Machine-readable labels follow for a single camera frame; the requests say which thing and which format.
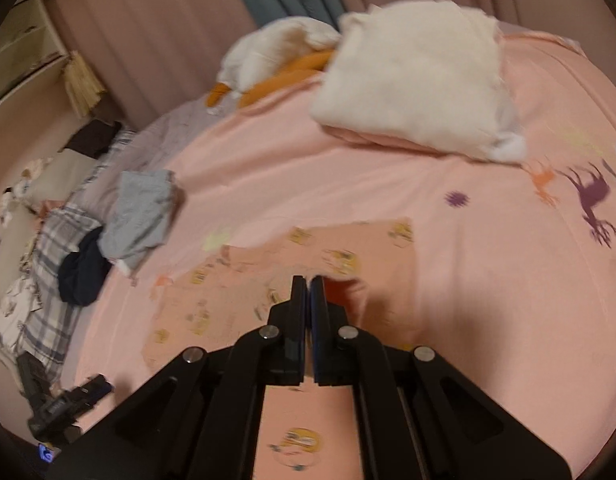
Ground straw coloured bundle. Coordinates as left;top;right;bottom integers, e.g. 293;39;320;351
63;51;107;116

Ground white patterned cloth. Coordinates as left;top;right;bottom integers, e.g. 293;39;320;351
0;272;41;348

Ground pale wardrobe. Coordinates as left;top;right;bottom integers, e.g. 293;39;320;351
0;0;71;108

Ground beige pillow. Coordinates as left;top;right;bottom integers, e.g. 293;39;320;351
25;149;104;203

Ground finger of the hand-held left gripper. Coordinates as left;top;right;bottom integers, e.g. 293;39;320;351
68;374;114;408

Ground navy dark cloth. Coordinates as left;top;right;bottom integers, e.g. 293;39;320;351
58;227;111;306

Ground white folded fleece blanket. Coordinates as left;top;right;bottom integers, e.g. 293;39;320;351
308;2;528;163

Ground pink printed bed sheet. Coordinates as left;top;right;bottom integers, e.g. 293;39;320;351
63;30;616;480

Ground pink curtain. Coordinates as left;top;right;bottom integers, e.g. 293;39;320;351
48;0;616;128

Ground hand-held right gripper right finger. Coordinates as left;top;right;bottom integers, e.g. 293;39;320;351
310;275;572;480

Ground lilac grey quilt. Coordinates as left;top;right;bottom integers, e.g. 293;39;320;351
73;100;239;221

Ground grey plaid bedding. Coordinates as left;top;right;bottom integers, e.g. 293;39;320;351
0;205;104;386

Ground white and orange goose plush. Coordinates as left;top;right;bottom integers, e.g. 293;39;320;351
205;16;343;111

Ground light grey garment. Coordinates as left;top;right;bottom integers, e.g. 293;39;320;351
98;169;176;273

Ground white floral cloth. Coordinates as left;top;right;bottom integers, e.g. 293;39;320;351
0;157;54;226

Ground dark brown cloth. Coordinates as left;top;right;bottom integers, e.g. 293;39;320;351
63;120;124;158

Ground pink cartoon print garment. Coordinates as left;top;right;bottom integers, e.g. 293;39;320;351
140;217;423;480

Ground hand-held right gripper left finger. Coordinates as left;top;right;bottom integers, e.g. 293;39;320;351
45;275;307;480

